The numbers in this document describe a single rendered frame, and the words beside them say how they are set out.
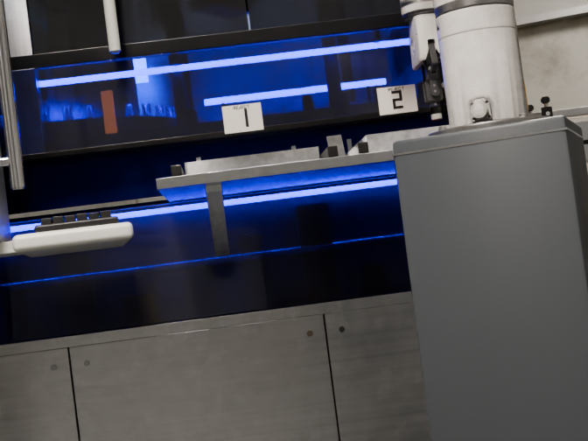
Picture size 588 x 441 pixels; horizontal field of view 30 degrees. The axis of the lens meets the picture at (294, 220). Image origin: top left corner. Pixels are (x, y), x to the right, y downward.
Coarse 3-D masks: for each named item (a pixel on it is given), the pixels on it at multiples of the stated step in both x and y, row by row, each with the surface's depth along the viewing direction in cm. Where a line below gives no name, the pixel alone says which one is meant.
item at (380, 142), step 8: (424, 128) 202; (432, 128) 202; (448, 128) 202; (368, 136) 202; (376, 136) 202; (384, 136) 202; (392, 136) 202; (400, 136) 202; (408, 136) 202; (416, 136) 202; (368, 144) 202; (376, 144) 202; (384, 144) 202; (392, 144) 202; (368, 152) 202
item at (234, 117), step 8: (248, 104) 238; (256, 104) 238; (224, 112) 237; (232, 112) 237; (240, 112) 238; (248, 112) 238; (256, 112) 238; (224, 120) 237; (232, 120) 237; (240, 120) 237; (248, 120) 238; (256, 120) 238; (224, 128) 237; (232, 128) 237; (240, 128) 237; (248, 128) 238; (256, 128) 238
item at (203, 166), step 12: (240, 156) 211; (252, 156) 211; (264, 156) 212; (276, 156) 212; (288, 156) 212; (300, 156) 212; (312, 156) 212; (192, 168) 211; (204, 168) 211; (216, 168) 211; (228, 168) 211
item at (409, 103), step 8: (376, 88) 240; (384, 88) 240; (392, 88) 240; (400, 88) 240; (408, 88) 240; (384, 96) 240; (392, 96) 240; (408, 96) 240; (384, 104) 239; (392, 104) 240; (400, 104) 240; (408, 104) 240; (416, 104) 240; (384, 112) 239; (392, 112) 240; (400, 112) 240
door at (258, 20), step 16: (256, 0) 240; (272, 0) 240; (288, 0) 240; (304, 0) 240; (320, 0) 241; (336, 0) 241; (352, 0) 241; (368, 0) 241; (384, 0) 241; (256, 16) 240; (272, 16) 240; (288, 16) 240; (304, 16) 240; (320, 16) 240; (336, 16) 241; (352, 16) 241; (368, 16) 241
